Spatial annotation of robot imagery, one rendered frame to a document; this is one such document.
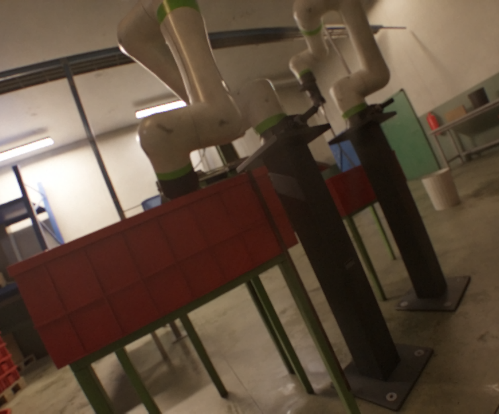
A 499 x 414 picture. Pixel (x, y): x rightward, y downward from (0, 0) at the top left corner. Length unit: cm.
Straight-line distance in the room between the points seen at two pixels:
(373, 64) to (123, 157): 631
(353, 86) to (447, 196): 201
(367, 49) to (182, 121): 97
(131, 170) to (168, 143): 632
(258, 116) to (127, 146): 633
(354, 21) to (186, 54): 82
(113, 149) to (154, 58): 626
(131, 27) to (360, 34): 90
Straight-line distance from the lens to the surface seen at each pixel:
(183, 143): 58
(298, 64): 165
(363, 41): 134
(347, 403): 88
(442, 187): 306
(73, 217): 686
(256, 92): 93
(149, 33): 91
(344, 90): 135
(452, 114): 601
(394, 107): 709
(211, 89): 62
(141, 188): 673
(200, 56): 69
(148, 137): 58
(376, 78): 137
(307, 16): 128
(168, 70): 94
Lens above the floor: 72
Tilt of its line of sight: level
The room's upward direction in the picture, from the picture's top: 25 degrees counter-clockwise
